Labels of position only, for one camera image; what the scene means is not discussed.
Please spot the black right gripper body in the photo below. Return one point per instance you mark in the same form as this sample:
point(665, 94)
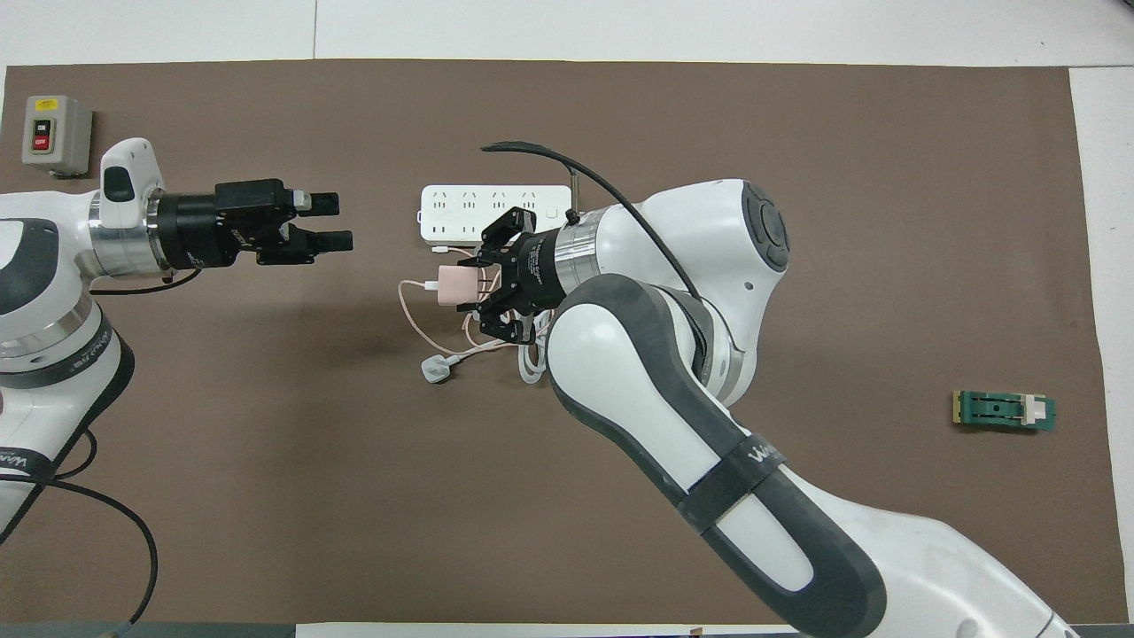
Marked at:
point(536, 273)

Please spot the green knife switch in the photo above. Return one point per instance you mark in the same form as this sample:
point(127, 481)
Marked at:
point(997, 410)

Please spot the grey on-off switch box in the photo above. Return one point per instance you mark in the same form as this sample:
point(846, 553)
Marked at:
point(71, 133)

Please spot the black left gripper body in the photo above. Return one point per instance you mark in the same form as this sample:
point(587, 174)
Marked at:
point(221, 226)

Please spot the white power strip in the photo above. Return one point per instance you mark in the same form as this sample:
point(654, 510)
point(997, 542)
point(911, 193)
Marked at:
point(452, 213)

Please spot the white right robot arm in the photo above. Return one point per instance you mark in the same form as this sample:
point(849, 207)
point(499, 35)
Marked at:
point(709, 239)

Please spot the brown table mat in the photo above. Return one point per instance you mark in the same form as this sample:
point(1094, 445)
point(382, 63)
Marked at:
point(354, 532)

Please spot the pink USB charger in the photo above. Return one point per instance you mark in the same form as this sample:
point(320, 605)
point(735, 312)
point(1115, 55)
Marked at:
point(456, 285)

